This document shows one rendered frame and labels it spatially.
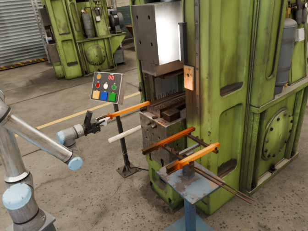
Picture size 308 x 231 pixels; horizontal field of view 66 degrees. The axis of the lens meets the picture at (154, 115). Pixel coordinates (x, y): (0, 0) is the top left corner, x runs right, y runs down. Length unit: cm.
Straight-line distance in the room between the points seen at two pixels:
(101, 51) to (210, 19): 541
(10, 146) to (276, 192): 230
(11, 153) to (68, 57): 524
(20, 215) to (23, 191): 14
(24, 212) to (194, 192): 102
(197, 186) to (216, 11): 110
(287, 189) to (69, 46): 570
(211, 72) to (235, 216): 135
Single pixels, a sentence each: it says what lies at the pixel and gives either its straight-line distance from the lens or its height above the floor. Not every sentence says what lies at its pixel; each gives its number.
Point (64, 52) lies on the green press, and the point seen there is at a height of 69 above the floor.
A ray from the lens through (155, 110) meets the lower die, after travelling 198.
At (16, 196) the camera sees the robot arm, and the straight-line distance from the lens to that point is 165.
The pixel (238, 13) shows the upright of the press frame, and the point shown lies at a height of 166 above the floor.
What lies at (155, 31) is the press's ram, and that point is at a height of 159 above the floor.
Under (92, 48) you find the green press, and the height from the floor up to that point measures 69.
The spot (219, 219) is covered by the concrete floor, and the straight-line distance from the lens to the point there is 237.
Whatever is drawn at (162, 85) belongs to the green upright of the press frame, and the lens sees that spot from 222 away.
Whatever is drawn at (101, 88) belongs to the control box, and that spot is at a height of 107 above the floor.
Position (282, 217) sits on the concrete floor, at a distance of 251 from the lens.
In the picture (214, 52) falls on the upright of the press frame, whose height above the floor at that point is 146.
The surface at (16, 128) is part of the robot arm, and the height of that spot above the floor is 126.
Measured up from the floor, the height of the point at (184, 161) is 95.
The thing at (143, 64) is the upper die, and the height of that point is 134.
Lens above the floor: 183
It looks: 27 degrees down
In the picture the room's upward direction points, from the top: 6 degrees counter-clockwise
